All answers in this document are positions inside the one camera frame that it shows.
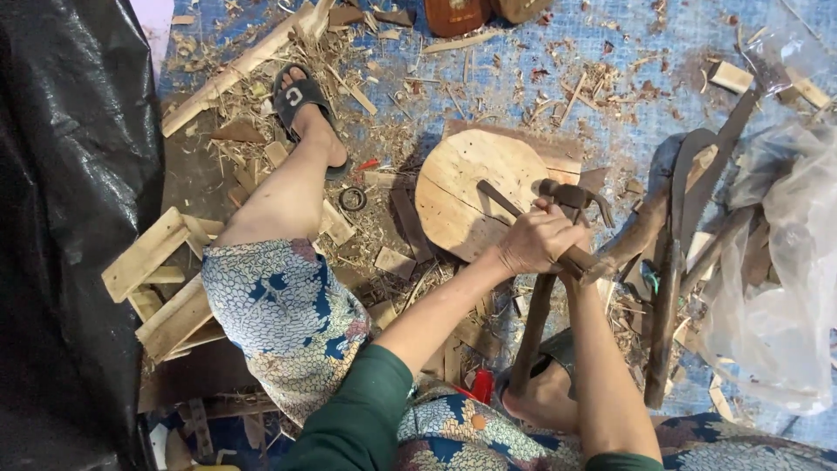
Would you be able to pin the person's right foot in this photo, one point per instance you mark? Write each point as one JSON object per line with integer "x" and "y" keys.
{"x": 539, "y": 402}

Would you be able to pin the dark saw blade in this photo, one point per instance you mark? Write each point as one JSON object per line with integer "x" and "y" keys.
{"x": 719, "y": 154}

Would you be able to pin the black plastic sheet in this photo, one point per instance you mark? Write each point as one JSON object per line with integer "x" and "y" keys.
{"x": 69, "y": 216}

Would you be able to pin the red plastic object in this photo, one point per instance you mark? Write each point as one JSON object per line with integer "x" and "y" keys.
{"x": 482, "y": 386}

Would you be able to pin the pale wooden block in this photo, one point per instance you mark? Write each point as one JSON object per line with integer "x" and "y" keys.
{"x": 731, "y": 76}
{"x": 807, "y": 89}

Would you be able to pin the flat wooden board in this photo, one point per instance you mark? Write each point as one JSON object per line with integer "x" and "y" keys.
{"x": 562, "y": 154}

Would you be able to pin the black sandal with white mark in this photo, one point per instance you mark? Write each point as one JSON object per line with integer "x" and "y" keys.
{"x": 295, "y": 98}

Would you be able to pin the small clear plastic wrap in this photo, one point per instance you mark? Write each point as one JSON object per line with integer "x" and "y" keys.
{"x": 784, "y": 55}

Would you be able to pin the carved brown wooden stick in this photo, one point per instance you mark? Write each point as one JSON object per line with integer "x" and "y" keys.
{"x": 529, "y": 333}

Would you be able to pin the dark brown flat board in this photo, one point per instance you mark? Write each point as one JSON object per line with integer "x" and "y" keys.
{"x": 196, "y": 379}

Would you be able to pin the curved sickle blade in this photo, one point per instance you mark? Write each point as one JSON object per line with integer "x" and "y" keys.
{"x": 681, "y": 170}

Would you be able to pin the dark wood strip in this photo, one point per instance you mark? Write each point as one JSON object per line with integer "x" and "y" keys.
{"x": 412, "y": 226}

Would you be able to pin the thin pale wood strip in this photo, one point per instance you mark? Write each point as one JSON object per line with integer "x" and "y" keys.
{"x": 461, "y": 42}

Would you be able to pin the glossy brown wooden carving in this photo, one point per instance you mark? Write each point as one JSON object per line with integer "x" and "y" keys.
{"x": 456, "y": 16}

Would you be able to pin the pile of pale wooden planks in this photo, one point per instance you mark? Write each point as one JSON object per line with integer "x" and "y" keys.
{"x": 163, "y": 288}

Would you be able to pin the large clear plastic bag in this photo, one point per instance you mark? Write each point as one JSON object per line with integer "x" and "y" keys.
{"x": 784, "y": 275}

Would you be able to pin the small square wood offcut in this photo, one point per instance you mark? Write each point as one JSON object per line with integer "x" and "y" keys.
{"x": 394, "y": 263}

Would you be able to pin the round wooden chopping block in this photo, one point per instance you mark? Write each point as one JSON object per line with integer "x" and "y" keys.
{"x": 461, "y": 190}

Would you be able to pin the matt brown wooden carving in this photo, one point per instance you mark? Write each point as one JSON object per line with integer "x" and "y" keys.
{"x": 520, "y": 9}

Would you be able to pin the person's left leg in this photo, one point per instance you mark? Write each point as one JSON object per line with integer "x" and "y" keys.
{"x": 288, "y": 190}

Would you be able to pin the blue patterned skirt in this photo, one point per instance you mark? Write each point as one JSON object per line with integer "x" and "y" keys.
{"x": 288, "y": 314}

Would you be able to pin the person's left hand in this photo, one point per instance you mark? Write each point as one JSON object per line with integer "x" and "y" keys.
{"x": 531, "y": 241}

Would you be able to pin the thin grey wooden stick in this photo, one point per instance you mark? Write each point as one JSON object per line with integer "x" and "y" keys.
{"x": 716, "y": 252}

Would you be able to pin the pale rectangular wood offcut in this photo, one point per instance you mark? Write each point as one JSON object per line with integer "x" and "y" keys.
{"x": 338, "y": 224}

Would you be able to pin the long pale wooden slat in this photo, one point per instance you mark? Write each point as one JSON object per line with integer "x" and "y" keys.
{"x": 235, "y": 72}

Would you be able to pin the small red stick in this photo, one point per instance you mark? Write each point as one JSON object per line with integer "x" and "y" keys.
{"x": 367, "y": 164}

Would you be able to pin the blue woven tarp mat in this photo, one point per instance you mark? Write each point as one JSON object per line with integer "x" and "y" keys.
{"x": 608, "y": 39}

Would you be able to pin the heap of wood shavings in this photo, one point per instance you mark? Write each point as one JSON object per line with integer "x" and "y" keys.
{"x": 307, "y": 150}

